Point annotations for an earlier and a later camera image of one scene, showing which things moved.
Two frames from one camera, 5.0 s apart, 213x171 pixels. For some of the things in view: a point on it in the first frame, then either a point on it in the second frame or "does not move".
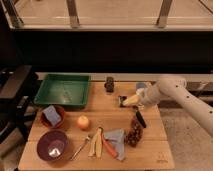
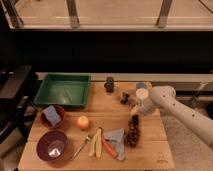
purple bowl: x=52 y=145 does not move
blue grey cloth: x=116 y=138 does not move
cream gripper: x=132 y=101 -> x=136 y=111
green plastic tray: x=64 y=89 does not move
